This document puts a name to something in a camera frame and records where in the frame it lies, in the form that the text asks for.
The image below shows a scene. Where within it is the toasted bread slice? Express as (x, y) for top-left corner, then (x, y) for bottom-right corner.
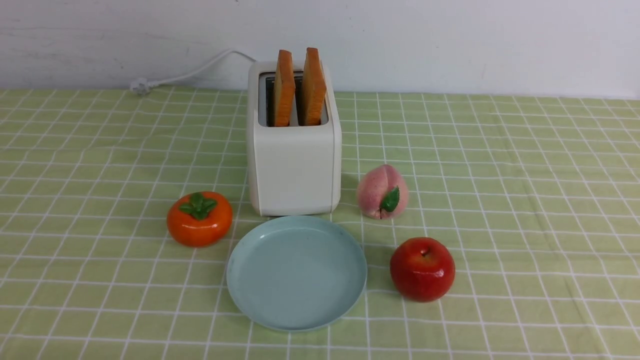
(300, 47), (327, 126)
(272, 49), (296, 127)

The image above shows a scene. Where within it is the white two-slot toaster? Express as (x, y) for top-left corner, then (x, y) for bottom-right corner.
(246, 61), (342, 217)

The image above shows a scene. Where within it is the pink peach with green leaf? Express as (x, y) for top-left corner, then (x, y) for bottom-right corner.
(356, 164), (409, 220)

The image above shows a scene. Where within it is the light blue round plate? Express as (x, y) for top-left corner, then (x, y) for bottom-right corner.
(226, 215), (368, 332)

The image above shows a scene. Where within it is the orange persimmon with green leaf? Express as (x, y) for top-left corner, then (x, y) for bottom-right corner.
(166, 191), (234, 248)

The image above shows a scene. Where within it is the red apple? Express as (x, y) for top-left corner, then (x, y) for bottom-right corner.
(390, 237), (456, 303)

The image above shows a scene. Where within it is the green checkered tablecloth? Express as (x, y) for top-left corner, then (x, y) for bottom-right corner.
(0, 87), (640, 360)

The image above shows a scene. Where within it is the white toaster power cable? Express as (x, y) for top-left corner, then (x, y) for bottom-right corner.
(130, 48), (257, 96)

